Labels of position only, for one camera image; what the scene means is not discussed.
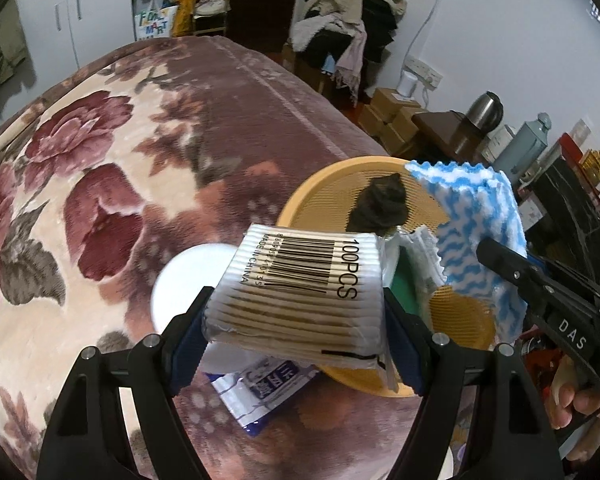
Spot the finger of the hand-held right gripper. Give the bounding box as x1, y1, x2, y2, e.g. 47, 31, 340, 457
476, 237, 546, 301

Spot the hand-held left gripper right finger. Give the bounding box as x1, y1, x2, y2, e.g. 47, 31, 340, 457
382, 287, 566, 480

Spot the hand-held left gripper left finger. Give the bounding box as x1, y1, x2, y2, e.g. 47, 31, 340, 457
36, 286, 216, 480

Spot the green scouring pad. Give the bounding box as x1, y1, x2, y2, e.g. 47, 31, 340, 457
392, 245, 423, 318

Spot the blue white wavy cloth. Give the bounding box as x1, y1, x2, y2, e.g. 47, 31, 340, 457
405, 160, 528, 343

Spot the cotton swab pack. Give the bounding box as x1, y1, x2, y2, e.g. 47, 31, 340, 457
201, 222, 398, 393

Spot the yellow plastic basket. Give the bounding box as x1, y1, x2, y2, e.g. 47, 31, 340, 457
276, 156, 498, 399

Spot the person's right hand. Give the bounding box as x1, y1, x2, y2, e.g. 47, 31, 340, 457
545, 360, 600, 466

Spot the floral fleece blanket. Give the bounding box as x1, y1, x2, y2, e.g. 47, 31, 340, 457
0, 35, 486, 480

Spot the white round container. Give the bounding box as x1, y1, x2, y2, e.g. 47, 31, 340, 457
150, 242, 253, 376

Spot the blue white wipes packet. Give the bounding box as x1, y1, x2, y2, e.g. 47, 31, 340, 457
202, 355, 321, 441

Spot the black marble cabinet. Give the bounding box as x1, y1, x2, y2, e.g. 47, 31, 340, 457
520, 157, 600, 281

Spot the grey green bottle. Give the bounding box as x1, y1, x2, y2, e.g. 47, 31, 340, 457
497, 112, 551, 186

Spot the red box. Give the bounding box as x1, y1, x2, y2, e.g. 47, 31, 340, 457
555, 132, 588, 161

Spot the dark crumpled cloth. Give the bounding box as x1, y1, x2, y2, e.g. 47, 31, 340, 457
346, 172, 408, 236

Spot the dark brown side table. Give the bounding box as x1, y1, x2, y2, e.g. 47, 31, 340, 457
412, 110, 486, 161

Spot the steel electric kettle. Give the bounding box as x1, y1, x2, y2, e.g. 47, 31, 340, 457
464, 91, 505, 136

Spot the stack of cardboard boxes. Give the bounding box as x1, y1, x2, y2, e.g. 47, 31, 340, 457
357, 87, 431, 158

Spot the white power strip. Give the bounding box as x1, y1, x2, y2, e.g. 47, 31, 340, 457
404, 56, 442, 88

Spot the pile of clothes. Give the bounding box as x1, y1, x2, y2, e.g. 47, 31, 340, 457
287, 0, 408, 106

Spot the printed paper bag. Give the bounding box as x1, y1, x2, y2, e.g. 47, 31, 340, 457
136, 5, 177, 41

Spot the yellow bag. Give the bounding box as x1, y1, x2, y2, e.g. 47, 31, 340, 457
172, 0, 197, 37

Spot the small wooden rack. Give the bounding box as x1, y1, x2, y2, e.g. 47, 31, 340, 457
194, 0, 229, 37

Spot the white wardrobe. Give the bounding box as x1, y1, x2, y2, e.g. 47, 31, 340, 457
10, 0, 136, 91

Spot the dark wooden door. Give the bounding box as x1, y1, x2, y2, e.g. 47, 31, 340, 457
212, 0, 301, 56

